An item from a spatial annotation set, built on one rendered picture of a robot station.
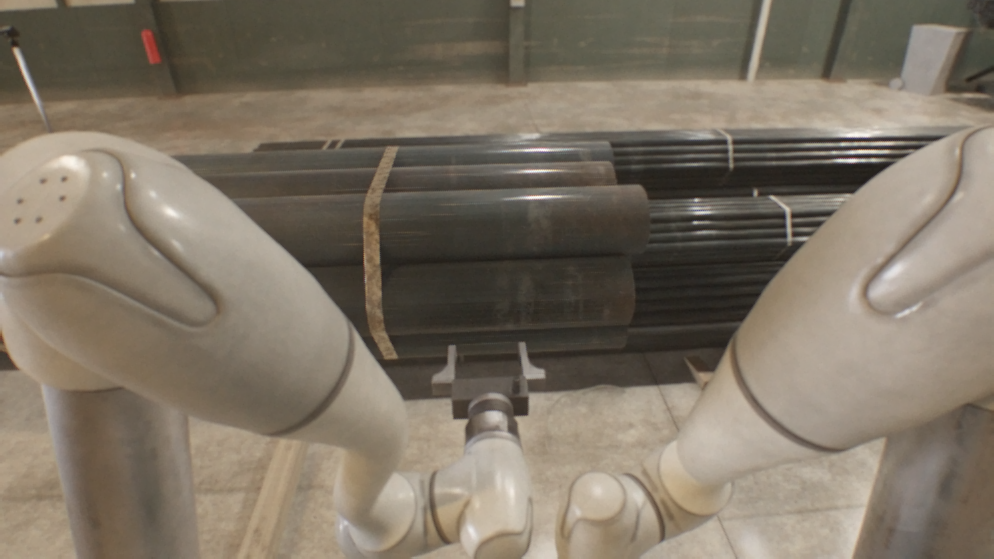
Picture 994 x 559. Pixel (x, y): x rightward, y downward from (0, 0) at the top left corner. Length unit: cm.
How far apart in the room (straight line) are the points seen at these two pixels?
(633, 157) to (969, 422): 252
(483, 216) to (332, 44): 857
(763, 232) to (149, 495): 264
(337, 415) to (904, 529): 46
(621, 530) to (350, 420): 43
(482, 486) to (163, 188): 57
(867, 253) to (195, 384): 33
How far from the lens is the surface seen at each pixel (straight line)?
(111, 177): 28
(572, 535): 73
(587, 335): 125
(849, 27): 1138
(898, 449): 54
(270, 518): 227
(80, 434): 51
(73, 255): 27
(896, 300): 28
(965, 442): 50
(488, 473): 74
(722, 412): 39
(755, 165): 316
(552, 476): 233
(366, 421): 41
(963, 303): 28
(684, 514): 78
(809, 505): 256
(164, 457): 53
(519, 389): 87
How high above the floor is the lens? 189
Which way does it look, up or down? 30 degrees down
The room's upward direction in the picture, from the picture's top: 1 degrees counter-clockwise
